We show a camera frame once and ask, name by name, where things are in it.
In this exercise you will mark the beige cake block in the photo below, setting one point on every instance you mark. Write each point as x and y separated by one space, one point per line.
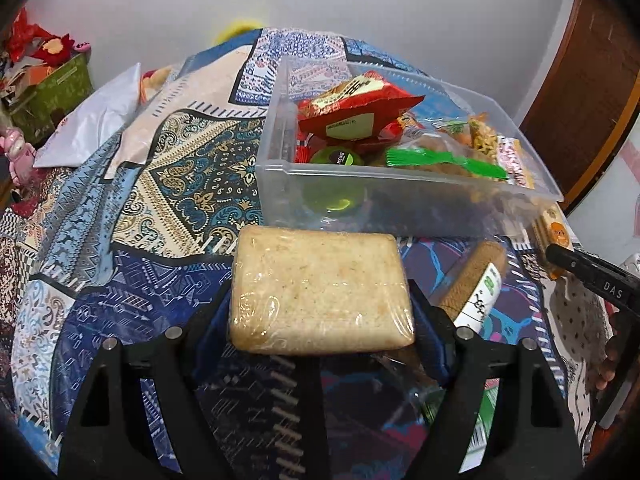
320 290

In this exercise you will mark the orange plush toy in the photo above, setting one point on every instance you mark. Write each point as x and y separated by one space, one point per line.
155 80

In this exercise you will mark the large red snack packet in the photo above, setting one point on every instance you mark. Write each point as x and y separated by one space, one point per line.
350 105

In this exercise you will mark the white label biscuit stick packet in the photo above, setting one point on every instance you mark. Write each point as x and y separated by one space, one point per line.
475 280

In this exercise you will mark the person's right hand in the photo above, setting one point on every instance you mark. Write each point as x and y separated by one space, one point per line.
610 360

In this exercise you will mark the orange fried snack packet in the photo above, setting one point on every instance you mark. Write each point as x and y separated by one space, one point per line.
411 121

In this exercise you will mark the brown wooden door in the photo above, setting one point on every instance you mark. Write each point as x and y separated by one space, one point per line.
595 95

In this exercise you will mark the green patterned storage box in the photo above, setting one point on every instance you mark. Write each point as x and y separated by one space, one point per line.
50 95

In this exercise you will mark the clear square pastry packet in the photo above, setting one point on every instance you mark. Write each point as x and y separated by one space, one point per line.
450 127

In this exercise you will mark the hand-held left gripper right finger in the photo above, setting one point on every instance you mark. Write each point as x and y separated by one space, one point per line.
430 345

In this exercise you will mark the green snack packet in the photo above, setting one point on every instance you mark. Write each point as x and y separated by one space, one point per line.
482 410

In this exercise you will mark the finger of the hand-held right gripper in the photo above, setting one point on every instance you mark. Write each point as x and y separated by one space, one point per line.
595 275

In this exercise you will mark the clear plastic container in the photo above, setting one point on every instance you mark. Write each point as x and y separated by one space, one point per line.
280 195

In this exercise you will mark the small red snack packet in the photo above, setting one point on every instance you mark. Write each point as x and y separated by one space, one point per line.
304 152

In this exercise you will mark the green jelly cup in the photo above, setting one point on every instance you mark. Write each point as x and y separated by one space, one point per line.
336 157

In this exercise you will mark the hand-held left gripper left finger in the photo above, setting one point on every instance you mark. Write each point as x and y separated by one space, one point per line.
210 350

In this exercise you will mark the pink plush toy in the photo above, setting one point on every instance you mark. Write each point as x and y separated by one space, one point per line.
15 152

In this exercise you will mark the orange biscuit packet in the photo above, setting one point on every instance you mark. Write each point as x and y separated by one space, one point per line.
557 235

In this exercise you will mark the clear packet with green band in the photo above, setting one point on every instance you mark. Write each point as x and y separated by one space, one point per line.
440 160

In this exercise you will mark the white pillow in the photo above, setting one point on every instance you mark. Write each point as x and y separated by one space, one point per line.
95 120

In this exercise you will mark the yellow snack packet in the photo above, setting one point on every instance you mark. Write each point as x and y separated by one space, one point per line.
484 135

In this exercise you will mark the blue patchwork blanket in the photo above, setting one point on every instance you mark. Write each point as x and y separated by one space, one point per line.
150 210

